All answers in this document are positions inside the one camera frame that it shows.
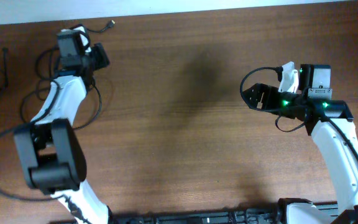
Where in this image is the black usb cable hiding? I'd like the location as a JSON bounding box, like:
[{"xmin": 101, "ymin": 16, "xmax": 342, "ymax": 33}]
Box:
[{"xmin": 19, "ymin": 79, "xmax": 103, "ymax": 131}]

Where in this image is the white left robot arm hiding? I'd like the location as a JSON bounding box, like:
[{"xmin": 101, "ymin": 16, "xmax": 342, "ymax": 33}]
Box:
[{"xmin": 14, "ymin": 25, "xmax": 113, "ymax": 223}]

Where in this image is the black cable gold plug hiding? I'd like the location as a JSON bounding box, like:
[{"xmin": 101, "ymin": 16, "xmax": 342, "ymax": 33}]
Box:
[{"xmin": 34, "ymin": 19, "xmax": 116, "ymax": 82}]

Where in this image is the black right arm wire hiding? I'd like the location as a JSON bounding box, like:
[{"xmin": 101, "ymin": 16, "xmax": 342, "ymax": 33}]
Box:
[{"xmin": 239, "ymin": 66, "xmax": 358, "ymax": 215}]

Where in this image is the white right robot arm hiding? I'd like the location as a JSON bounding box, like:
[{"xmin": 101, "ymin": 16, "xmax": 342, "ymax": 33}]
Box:
[{"xmin": 239, "ymin": 62, "xmax": 358, "ymax": 223}]

